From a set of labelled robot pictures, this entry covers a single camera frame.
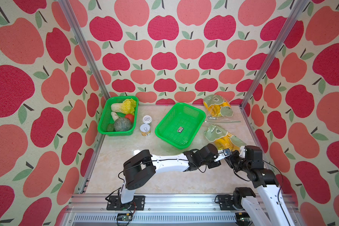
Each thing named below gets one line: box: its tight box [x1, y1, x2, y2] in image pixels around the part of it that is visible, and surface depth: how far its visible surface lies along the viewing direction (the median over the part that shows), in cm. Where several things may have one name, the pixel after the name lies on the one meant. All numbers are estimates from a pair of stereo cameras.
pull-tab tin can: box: [139, 123, 152, 137], surface depth 102 cm
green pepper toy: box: [106, 123, 115, 132], surface depth 102 cm
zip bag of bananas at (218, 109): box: [202, 94, 242, 123], surface depth 110 cm
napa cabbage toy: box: [110, 98, 137, 116], surface depth 113 cm
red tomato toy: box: [125, 113, 135, 123], surface depth 106 cm
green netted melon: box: [113, 117, 132, 132], surface depth 98 cm
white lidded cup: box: [142, 114, 153, 126], surface depth 104 cm
